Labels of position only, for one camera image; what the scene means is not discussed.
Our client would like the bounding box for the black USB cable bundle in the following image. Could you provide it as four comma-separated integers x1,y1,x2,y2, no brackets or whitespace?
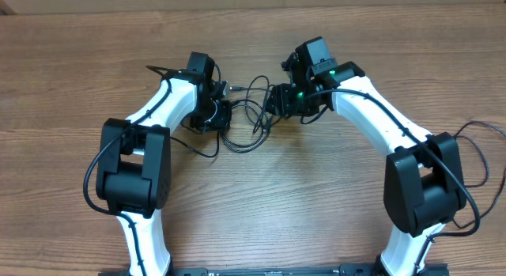
170,74,282,158

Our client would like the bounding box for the thin black separated USB cable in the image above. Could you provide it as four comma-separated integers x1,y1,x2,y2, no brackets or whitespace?
452,120,506,230

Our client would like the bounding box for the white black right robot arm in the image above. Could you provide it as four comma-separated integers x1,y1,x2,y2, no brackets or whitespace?
266,36,466,275

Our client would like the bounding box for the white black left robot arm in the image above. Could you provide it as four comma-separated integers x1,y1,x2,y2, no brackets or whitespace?
89,52,232,275

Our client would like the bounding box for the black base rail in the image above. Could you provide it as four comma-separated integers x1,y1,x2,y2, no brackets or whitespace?
98,264,450,276

